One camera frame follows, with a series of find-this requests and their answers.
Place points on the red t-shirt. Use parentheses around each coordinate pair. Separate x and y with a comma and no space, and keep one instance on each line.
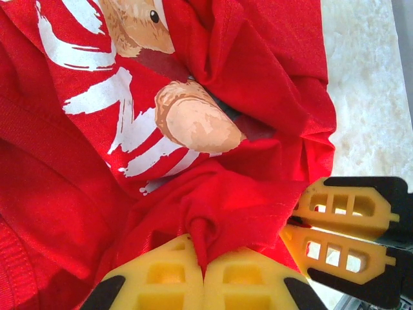
(258,64)

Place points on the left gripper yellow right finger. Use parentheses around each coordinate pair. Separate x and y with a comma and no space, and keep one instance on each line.
(213,290)

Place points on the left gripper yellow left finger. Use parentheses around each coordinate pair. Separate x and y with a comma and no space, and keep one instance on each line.
(135,281)

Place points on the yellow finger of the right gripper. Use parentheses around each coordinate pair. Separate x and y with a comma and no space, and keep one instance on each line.
(301,245)
(355,185)

